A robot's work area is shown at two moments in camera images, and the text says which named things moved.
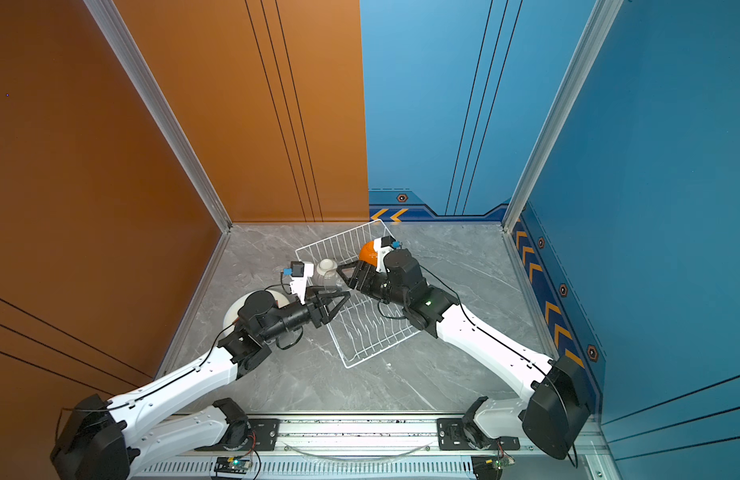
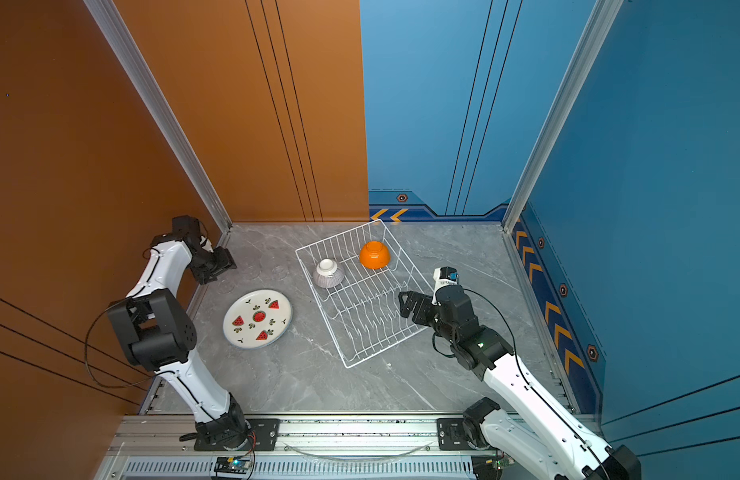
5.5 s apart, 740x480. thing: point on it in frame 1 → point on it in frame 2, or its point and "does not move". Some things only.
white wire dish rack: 362,325 does not move
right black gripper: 364,269 → 425,303
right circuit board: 489,467 does not move
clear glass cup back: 332,282 → 279,272
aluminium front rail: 360,447 does not move
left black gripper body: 293,318 → 212,264
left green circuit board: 232,465 does not move
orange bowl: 368,254 does not move
